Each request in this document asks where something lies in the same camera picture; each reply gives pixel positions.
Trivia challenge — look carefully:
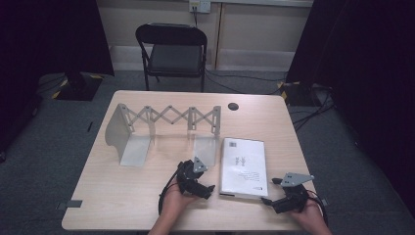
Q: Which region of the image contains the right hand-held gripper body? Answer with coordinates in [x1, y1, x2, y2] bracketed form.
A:
[271, 171, 316, 215]

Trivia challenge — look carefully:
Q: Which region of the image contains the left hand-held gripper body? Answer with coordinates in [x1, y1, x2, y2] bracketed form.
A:
[175, 156, 208, 197]

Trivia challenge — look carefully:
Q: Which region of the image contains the white book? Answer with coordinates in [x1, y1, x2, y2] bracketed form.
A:
[218, 136, 269, 201]

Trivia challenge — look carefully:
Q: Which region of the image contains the grey expandable metal book rack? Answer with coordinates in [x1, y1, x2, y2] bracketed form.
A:
[104, 102, 222, 168]

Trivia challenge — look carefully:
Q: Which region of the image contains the person's right hand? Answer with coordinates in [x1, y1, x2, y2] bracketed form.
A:
[289, 198, 327, 227]

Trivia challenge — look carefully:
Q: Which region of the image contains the person's left hand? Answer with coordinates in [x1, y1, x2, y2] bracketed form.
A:
[161, 186, 201, 219]

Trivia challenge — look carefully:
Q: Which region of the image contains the black stand base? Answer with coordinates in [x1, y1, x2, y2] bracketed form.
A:
[51, 71, 105, 102]
[277, 79, 315, 108]

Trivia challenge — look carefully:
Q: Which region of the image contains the black folding chair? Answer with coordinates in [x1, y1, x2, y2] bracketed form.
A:
[134, 23, 208, 93]

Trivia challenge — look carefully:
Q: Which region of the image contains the grey floor tape strip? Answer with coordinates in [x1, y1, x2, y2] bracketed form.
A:
[55, 199, 84, 211]

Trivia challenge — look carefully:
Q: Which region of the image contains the black curtain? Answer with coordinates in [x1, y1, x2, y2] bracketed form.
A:
[285, 0, 415, 210]
[0, 0, 115, 155]

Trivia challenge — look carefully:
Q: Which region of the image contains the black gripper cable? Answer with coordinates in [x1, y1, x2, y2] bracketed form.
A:
[158, 162, 183, 216]
[305, 189, 329, 227]

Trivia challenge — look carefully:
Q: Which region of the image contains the bundle of black floor cables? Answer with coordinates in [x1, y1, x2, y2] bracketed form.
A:
[291, 83, 337, 132]

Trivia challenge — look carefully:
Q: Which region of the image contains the black floor cable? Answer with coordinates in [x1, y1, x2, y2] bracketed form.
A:
[205, 68, 289, 83]
[205, 73, 284, 96]

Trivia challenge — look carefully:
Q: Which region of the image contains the white wall socket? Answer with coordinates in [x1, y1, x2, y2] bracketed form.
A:
[188, 0, 212, 15]

